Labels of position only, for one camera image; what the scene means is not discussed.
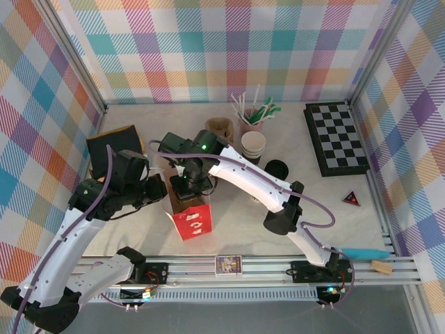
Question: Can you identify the brown pulp cup carrier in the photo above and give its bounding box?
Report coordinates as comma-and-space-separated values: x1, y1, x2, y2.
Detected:
204, 117, 234, 143

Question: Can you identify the stack of paper cups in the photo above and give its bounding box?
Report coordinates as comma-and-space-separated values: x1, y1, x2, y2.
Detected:
241, 132, 267, 154

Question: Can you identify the small controller board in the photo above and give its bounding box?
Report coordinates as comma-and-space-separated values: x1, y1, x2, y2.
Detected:
316, 285, 342, 304
119, 287, 156, 301

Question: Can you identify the teal plastic tool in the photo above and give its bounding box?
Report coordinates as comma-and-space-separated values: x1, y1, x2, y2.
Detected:
342, 247, 389, 260

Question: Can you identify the grey slotted cable duct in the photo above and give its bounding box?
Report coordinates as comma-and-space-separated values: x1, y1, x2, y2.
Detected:
51, 290, 323, 303

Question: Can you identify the aluminium frame post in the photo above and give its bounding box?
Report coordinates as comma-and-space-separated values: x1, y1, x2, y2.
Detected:
34, 0, 109, 116
346, 0, 416, 111

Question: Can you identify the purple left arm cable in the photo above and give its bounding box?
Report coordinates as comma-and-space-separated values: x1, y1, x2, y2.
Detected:
12, 144, 154, 333

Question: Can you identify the playing card box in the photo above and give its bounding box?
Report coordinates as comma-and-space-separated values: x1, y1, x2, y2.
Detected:
214, 255, 243, 276

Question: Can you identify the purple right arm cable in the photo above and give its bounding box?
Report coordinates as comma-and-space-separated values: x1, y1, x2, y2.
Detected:
148, 139, 355, 309

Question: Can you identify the wide aluminium frame rail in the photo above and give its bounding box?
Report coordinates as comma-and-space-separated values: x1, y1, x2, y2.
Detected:
38, 255, 423, 289

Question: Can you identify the red white paper bag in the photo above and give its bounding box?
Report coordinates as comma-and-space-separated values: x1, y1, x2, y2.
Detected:
148, 166, 213, 242

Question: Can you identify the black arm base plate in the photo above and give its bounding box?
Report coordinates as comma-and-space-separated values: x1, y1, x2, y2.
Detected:
105, 262, 170, 285
290, 259, 355, 283

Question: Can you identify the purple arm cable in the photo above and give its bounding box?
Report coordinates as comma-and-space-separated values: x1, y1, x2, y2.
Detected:
148, 139, 355, 309
12, 144, 154, 333

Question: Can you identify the pink straw holder cup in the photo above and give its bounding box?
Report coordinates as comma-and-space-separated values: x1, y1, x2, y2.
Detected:
238, 108, 264, 135

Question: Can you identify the small wooden block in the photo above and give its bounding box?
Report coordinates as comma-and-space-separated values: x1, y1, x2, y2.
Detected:
370, 260, 393, 276

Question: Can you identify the black plastic cup lid stack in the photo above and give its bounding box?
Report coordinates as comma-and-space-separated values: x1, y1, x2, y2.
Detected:
266, 159, 290, 180

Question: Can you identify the black grey chessboard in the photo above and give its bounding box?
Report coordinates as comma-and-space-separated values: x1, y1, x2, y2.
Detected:
304, 101, 371, 177

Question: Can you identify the red black triangle sign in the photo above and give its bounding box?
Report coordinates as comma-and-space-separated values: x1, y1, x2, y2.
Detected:
341, 190, 361, 207

